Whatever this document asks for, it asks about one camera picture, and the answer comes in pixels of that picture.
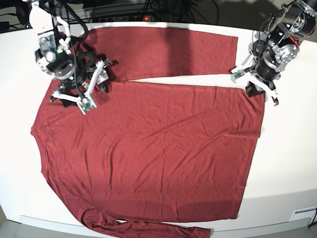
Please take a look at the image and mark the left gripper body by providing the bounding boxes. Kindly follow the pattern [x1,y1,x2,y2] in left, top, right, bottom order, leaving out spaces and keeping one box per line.
[255,53,281,81]

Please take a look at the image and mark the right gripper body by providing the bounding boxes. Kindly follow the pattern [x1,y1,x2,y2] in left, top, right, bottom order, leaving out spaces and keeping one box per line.
[56,64,91,93]

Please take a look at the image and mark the red long-sleeve T-shirt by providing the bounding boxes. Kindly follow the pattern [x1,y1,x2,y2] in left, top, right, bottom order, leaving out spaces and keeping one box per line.
[31,27,264,238]

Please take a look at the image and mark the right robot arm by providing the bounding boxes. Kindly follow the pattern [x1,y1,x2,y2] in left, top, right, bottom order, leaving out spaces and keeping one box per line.
[29,0,104,114]

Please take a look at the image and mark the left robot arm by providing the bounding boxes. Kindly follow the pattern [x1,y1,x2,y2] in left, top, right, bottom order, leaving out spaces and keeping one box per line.
[245,0,317,97]

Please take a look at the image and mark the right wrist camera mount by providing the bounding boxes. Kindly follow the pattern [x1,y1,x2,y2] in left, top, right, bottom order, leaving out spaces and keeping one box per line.
[50,59,113,115]

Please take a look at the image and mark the black power strip red switch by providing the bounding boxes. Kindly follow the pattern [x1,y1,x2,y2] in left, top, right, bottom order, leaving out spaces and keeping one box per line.
[92,15,154,23]

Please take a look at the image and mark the white label box with cable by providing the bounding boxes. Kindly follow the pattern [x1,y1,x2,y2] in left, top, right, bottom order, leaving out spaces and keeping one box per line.
[289,206,317,225]

